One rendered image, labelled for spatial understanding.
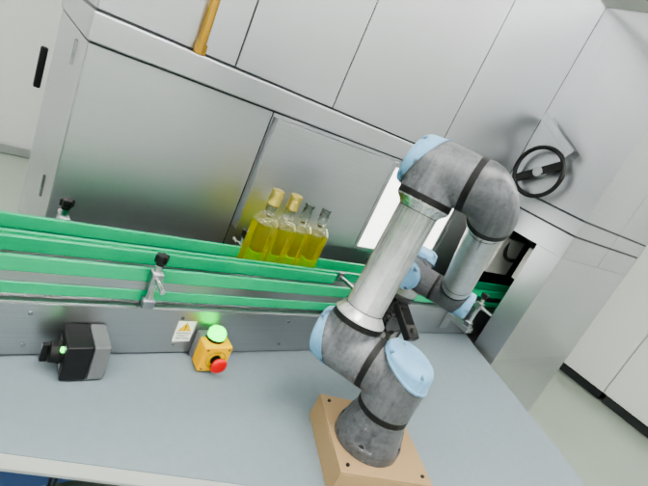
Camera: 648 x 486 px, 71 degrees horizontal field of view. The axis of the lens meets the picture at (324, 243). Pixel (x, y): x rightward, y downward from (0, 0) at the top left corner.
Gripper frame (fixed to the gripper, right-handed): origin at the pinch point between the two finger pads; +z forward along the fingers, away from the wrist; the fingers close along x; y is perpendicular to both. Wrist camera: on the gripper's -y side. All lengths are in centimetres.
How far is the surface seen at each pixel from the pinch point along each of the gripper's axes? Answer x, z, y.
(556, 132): -66, -84, 26
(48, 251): 91, -14, 14
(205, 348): 58, -2, -1
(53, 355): 88, 0, -1
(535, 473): -29, 5, -45
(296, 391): 33.0, 5.5, -9.1
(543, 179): -72, -67, 24
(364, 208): -0.6, -33.2, 34.5
